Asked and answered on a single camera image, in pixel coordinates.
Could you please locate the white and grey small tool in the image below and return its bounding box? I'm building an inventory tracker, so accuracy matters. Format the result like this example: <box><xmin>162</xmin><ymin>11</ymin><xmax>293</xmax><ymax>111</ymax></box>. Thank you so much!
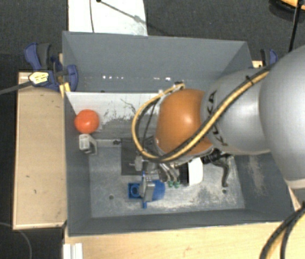
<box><xmin>78</xmin><ymin>133</ymin><xmax>122</xmax><ymax>155</ymax></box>

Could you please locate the blue plastic object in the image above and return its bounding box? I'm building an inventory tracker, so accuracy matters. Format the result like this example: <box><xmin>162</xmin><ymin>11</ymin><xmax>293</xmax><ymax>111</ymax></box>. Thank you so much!
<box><xmin>127</xmin><ymin>171</ymin><xmax>166</xmax><ymax>209</ymax></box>

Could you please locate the black cylinder on white bracket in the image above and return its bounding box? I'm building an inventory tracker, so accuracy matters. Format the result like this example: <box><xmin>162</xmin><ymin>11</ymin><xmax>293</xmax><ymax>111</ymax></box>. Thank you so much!
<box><xmin>178</xmin><ymin>159</ymin><xmax>204</xmax><ymax>186</ymax></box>

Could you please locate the dark green flat block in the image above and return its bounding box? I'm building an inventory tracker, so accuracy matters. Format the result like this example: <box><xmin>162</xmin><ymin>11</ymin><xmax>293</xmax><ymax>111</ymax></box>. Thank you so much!
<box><xmin>121</xmin><ymin>138</ymin><xmax>149</xmax><ymax>176</ymax></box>

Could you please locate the orange ball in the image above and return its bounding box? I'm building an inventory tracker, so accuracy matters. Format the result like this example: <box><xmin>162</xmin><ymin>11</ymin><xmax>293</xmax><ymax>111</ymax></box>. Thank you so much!
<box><xmin>73</xmin><ymin>108</ymin><xmax>100</xmax><ymax>134</ymax></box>

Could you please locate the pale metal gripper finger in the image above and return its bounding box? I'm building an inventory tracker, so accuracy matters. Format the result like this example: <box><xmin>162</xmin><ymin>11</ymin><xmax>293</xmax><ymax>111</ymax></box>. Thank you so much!
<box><xmin>129</xmin><ymin>156</ymin><xmax>144</xmax><ymax>172</ymax></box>
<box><xmin>141</xmin><ymin>173</ymin><xmax>156</xmax><ymax>202</ymax></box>

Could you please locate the grey metal bin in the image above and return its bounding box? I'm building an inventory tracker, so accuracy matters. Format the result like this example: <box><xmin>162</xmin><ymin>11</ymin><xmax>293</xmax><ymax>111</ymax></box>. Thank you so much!
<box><xmin>60</xmin><ymin>30</ymin><xmax>301</xmax><ymax>237</ymax></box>

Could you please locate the pale wood board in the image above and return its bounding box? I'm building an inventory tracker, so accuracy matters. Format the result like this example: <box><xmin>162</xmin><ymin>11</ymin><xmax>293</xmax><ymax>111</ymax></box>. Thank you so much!
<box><xmin>12</xmin><ymin>71</ymin><xmax>68</xmax><ymax>230</ymax></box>

